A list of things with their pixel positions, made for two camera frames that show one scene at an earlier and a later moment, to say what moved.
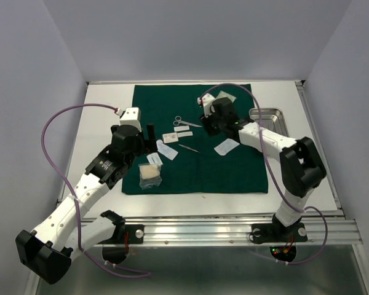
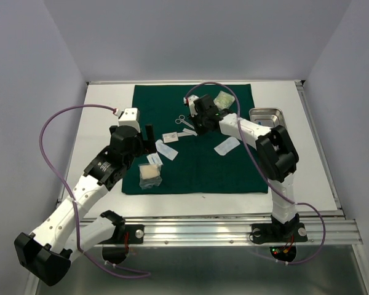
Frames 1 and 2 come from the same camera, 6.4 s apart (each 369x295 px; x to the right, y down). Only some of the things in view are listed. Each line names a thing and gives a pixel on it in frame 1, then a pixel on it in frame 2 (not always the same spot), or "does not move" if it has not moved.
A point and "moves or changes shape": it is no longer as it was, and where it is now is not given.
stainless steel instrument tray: x=272 y=118 does not move
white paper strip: x=183 y=134 moves or changes shape
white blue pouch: x=226 y=146 does not move
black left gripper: x=151 y=138 does not move
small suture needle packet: x=170 y=137 does not move
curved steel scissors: x=178 y=120 moves or changes shape
